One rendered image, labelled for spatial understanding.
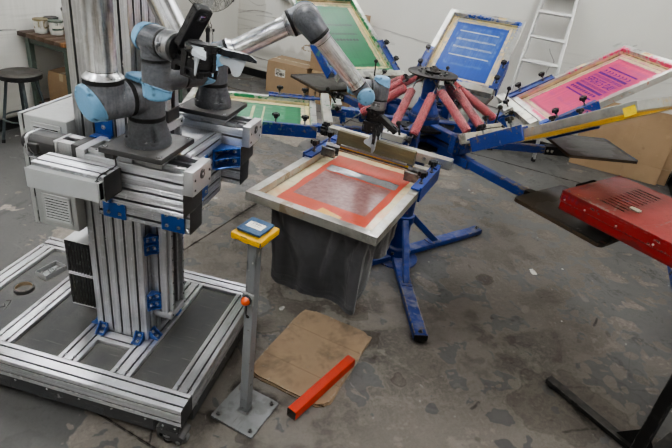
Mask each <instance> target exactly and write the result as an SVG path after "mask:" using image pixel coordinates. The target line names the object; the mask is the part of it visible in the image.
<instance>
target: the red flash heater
mask: <svg viewBox="0 0 672 448"><path fill-rule="evenodd" d="M559 200H561V201H560V204H559V207H558V208H559V209H560V210H562V211H564V212H566V213H568V214H570V215H572V216H574V217H576V218H577V219H579V220H581V221H583V222H585V223H587V224H589V225H591V226H593V227H595V228H596V229H598V230H600V231H602V232H604V233H606V234H608V235H610V236H612V237H614V238H615V239H617V240H619V241H621V242H623V243H625V244H627V245H629V246H631V247H633V248H634V249H636V250H638V251H640V252H642V253H644V254H646V255H648V256H650V257H651V258H653V259H655V260H657V261H659V262H661V263H663V264H665V265H667V266H669V267H670V268H672V198H671V197H669V196H667V195H664V194H662V193H660V192H657V191H655V190H653V189H650V188H648V187H646V186H643V185H641V184H639V183H636V182H634V181H632V180H629V179H627V178H625V177H622V176H620V175H619V176H615V177H611V178H607V179H603V180H599V181H595V182H592V183H588V184H584V185H580V186H576V187H572V188H568V189H564V190H563V191H562V193H561V196H560V199H559ZM631 206H633V207H635V208H638V209H640V210H641V211H642V212H640V213H637V212H635V211H633V210H631V209H630V207H631Z"/></svg>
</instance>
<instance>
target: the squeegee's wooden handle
mask: <svg viewBox="0 0 672 448"><path fill-rule="evenodd" d="M365 139H369V137H366V136H363V135H359V134H356V133H352V132H349V131H345V130H342V129H340V130H339V131H338V136H337V143H336V144H337V145H340V146H341V144H343V145H346V146H350V147H353V148H357V149H360V150H363V151H367V152H370V153H371V148H370V147H369V146H367V145H366V144H364V140H365ZM373 154H377V155H380V156H384V157H387V158H390V159H394V160H397V161H400V162H404V163H407V166H411V167H413V166H414V165H415V161H416V156H417V151H416V150H412V149H409V148H405V147H402V146H398V145H395V144H391V143H387V142H384V141H380V140H377V142H376V147H375V151H374V152H373Z"/></svg>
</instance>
